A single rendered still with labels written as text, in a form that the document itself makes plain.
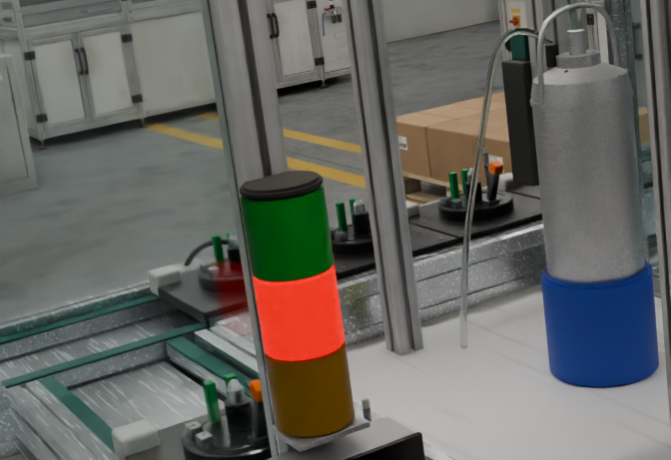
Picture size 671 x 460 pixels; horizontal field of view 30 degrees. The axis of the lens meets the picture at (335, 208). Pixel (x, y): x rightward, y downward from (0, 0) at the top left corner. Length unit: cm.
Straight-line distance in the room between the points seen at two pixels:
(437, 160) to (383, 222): 423
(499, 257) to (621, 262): 46
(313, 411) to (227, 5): 25
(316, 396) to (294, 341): 4
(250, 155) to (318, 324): 11
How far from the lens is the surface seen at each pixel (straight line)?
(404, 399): 182
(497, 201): 229
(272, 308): 75
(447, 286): 213
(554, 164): 173
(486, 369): 190
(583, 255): 175
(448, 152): 604
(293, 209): 72
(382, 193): 191
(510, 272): 221
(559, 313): 179
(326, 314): 75
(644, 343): 181
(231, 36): 74
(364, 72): 187
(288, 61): 1036
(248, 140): 75
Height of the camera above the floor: 158
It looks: 14 degrees down
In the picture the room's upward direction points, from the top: 8 degrees counter-clockwise
